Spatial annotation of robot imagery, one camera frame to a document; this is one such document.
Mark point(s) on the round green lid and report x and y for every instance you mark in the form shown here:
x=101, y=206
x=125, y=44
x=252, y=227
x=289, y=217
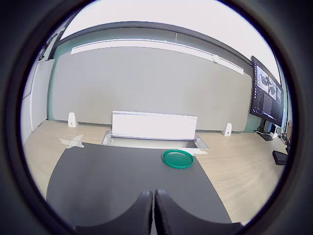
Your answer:
x=178, y=159

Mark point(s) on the dark grey mat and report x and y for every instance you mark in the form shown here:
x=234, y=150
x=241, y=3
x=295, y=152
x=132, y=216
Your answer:
x=110, y=176

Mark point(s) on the white tape piece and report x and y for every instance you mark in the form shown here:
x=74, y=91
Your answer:
x=200, y=152

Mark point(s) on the crossed white tape pieces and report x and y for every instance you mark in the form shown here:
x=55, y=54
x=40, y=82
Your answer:
x=73, y=142

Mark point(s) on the small black box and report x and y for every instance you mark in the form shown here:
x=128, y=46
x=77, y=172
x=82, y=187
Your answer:
x=279, y=157

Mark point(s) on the black monitor stand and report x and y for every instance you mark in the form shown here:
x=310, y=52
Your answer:
x=265, y=135

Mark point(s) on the black computer monitor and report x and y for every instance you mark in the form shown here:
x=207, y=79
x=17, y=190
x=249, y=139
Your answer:
x=265, y=98

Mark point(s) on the white cabinet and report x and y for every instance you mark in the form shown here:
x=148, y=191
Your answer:
x=39, y=93

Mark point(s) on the round white disc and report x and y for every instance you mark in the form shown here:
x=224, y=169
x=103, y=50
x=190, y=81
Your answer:
x=216, y=58

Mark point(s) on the small white bracket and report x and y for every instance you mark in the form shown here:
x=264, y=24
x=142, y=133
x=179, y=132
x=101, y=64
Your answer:
x=72, y=120
x=228, y=129

